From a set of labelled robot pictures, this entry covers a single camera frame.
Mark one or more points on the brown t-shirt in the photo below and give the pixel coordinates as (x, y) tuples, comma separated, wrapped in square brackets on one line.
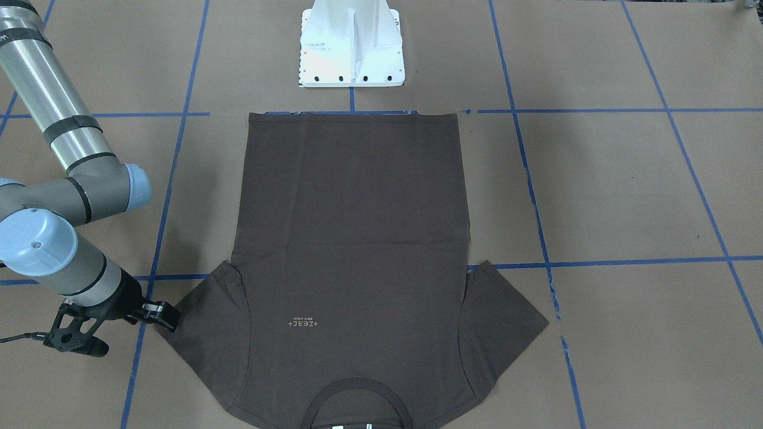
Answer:
[(346, 301)]

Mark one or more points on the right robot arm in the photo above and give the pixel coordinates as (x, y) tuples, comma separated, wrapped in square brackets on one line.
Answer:
[(39, 237)]

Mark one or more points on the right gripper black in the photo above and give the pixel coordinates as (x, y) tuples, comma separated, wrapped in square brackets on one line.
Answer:
[(126, 296)]

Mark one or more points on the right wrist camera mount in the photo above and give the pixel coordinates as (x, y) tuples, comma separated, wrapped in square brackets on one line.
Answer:
[(74, 330)]

